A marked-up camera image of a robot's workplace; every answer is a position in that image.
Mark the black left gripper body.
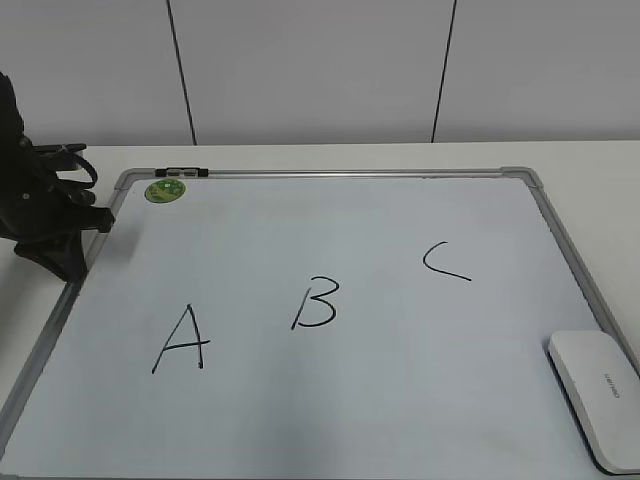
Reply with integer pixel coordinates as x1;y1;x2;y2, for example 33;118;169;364
1;137;98;242

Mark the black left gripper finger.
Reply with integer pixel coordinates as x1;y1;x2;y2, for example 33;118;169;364
71;205;115;233
14;232;88;282

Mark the white whiteboard eraser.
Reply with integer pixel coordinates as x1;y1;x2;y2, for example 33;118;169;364
548;330;639;475

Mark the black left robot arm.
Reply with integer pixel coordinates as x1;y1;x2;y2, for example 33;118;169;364
1;75;115;282

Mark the round green magnet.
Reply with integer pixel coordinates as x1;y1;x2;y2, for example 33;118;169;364
144;179;187;204

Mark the whiteboard with grey frame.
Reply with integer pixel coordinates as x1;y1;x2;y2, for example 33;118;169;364
1;167;639;479

